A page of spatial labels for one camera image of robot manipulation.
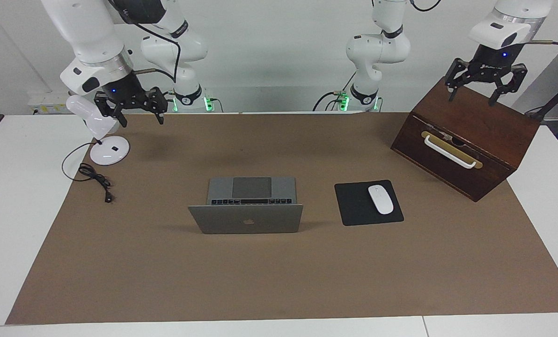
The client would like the black arm base cable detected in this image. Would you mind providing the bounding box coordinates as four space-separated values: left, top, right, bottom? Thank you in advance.
313 70 357 112

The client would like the brown table mat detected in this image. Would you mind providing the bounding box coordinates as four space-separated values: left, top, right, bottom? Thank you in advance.
5 112 558 325

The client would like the black mouse pad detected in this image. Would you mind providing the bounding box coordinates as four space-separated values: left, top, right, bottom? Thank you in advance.
334 180 404 227

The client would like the white power strip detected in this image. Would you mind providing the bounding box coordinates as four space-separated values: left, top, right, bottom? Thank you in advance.
29 96 66 115

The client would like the black stand pole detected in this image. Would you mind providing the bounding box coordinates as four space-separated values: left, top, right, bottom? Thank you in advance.
525 75 558 123

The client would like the black lamp power cable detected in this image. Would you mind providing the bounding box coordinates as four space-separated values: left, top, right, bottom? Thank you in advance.
62 142 113 204

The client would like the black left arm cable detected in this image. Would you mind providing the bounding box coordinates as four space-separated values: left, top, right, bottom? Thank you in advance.
410 0 558 46

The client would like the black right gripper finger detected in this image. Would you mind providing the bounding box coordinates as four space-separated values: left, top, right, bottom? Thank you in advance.
148 87 168 125
94 93 128 128

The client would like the white computer mouse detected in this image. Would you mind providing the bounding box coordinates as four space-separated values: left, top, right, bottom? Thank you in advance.
368 185 395 215

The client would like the white box handle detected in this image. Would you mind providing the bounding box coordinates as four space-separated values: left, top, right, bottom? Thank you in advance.
423 135 477 169

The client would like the silver laptop with apple logo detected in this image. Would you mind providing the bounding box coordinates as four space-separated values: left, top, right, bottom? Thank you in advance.
188 176 304 234

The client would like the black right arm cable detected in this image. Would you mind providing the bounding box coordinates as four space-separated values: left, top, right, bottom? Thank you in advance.
115 0 181 114

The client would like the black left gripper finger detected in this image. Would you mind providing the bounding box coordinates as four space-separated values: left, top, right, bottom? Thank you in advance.
489 63 528 106
445 58 476 101

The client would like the white desk lamp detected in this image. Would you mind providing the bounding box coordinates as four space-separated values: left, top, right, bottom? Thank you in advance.
66 95 130 166

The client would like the dark brown wooden box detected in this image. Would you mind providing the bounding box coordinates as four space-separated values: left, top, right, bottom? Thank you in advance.
390 76 540 202

